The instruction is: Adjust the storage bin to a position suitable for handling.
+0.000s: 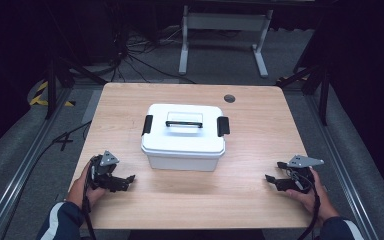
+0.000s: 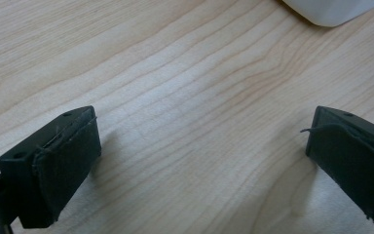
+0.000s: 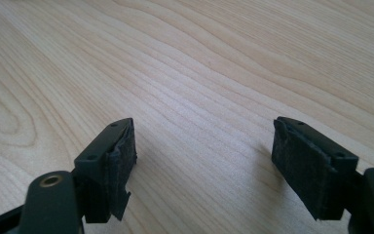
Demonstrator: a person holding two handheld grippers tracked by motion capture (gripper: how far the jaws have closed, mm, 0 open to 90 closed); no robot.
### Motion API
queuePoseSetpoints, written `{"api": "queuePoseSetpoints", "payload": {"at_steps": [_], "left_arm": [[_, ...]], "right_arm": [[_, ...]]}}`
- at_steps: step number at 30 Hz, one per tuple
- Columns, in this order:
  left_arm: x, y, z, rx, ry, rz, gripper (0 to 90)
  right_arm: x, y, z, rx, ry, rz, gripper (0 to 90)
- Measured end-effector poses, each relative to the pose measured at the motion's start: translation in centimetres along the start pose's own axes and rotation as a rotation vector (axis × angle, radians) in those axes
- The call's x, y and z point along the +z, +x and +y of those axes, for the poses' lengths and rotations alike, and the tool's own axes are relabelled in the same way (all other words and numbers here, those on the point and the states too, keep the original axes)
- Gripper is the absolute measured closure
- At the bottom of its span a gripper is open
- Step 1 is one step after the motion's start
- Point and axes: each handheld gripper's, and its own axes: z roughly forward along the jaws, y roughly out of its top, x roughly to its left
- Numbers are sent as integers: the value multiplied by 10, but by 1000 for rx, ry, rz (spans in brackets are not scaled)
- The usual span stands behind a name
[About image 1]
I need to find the person's right hand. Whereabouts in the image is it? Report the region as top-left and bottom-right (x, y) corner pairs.
(284, 167), (341, 223)

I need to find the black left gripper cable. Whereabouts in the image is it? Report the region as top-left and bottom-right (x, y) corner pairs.
(81, 164), (98, 240)

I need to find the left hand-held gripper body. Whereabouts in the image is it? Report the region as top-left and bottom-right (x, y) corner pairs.
(89, 150), (121, 191)

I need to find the long black floor cable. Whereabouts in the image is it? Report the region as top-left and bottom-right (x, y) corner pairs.
(0, 120), (93, 240)

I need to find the tangle of black floor cables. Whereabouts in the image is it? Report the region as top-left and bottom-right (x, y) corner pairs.
(108, 23), (198, 85)

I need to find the white lidded storage box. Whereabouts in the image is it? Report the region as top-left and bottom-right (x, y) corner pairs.
(140, 103), (231, 173)

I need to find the person's left hand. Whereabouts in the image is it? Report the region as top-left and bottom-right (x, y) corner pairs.
(66, 161), (108, 210)

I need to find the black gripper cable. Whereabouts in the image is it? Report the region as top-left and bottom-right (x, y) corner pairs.
(81, 164), (98, 240)
(295, 169), (322, 240)

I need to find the black metal stand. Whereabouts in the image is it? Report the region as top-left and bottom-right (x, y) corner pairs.
(275, 61), (330, 127)
(44, 54), (108, 120)

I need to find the white metal desk frame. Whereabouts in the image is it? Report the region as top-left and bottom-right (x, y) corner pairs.
(178, 4), (275, 79)

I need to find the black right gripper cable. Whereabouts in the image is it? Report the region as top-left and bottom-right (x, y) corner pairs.
(295, 169), (322, 240)

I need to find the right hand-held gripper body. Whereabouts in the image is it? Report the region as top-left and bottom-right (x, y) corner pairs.
(286, 154), (325, 194)

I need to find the aluminium floor rail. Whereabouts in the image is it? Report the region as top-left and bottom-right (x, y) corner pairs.
(0, 85), (75, 240)
(304, 93), (381, 240)

